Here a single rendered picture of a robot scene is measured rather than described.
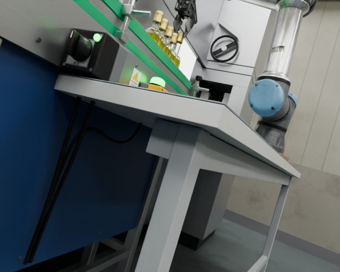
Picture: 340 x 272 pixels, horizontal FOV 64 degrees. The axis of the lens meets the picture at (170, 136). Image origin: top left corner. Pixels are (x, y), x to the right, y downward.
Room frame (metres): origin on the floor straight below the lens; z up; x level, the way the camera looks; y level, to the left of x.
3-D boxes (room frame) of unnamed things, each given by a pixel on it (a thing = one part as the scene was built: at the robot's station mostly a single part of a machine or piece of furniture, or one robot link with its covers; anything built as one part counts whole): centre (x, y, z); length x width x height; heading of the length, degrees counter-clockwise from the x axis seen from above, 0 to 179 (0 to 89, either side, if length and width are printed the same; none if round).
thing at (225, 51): (2.02, -0.20, 1.49); 0.21 x 0.05 x 0.21; 67
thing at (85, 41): (0.47, 0.20, 0.79); 0.04 x 0.03 x 0.04; 67
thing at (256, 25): (2.34, -0.40, 1.69); 0.70 x 0.37 x 0.89; 157
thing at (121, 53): (0.52, 0.18, 0.79); 0.08 x 0.08 x 0.08; 67
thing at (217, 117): (1.42, 0.19, 0.73); 1.58 x 1.52 x 0.04; 149
